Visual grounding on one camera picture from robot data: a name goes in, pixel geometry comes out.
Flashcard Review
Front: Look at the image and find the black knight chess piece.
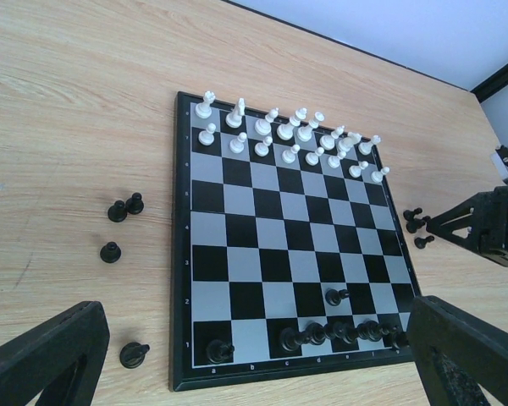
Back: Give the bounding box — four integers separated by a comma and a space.
385, 326, 410, 351

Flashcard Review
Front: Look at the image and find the white queen back row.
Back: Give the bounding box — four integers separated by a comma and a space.
277, 107, 307, 140

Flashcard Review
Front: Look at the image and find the white knight back row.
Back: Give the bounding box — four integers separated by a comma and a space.
225, 98, 246, 129

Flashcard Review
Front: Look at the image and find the white king back row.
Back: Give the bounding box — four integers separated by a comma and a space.
296, 112, 325, 142

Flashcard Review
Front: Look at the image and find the white rook far left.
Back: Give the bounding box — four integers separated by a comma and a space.
195, 91, 216, 119

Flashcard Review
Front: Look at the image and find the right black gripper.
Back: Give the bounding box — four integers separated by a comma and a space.
427, 186, 508, 267

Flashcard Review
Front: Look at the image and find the black king chess piece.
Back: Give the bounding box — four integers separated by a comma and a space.
330, 321, 359, 344

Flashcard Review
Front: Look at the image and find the black bishop chess piece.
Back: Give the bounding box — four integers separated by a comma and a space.
356, 320, 395, 342

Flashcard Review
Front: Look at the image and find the white rook far right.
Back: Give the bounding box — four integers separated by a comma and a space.
358, 134, 382, 156

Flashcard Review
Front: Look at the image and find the white bishop right back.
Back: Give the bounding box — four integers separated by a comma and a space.
319, 125, 345, 151

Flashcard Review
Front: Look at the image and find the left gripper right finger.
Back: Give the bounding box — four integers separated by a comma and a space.
407, 296, 508, 405

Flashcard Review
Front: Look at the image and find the white knight right back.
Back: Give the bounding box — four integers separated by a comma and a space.
337, 132, 362, 153

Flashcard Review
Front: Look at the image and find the black rook corner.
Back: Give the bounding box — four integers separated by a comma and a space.
206, 339, 235, 365

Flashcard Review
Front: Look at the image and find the white bishop back row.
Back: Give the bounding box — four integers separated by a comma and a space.
255, 107, 279, 136

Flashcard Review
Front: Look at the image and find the black pawn left pair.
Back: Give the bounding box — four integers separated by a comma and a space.
107, 200, 128, 222

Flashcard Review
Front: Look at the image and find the white pawn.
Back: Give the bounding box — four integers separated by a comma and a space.
229, 132, 248, 154
198, 123, 216, 146
305, 147, 325, 167
370, 167, 390, 184
348, 161, 369, 178
327, 151, 346, 168
254, 135, 273, 157
281, 144, 301, 164

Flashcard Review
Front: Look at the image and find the white rook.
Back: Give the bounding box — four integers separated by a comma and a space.
358, 134, 382, 156
195, 91, 216, 119

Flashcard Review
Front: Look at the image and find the black pawn left single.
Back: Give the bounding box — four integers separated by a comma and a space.
99, 241, 122, 264

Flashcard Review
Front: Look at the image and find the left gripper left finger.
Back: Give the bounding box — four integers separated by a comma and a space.
0, 301, 110, 405

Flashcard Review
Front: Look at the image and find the black and grey chessboard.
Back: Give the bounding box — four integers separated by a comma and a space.
170, 92, 420, 391

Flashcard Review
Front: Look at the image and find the black queen chess piece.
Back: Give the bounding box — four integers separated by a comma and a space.
303, 321, 335, 346

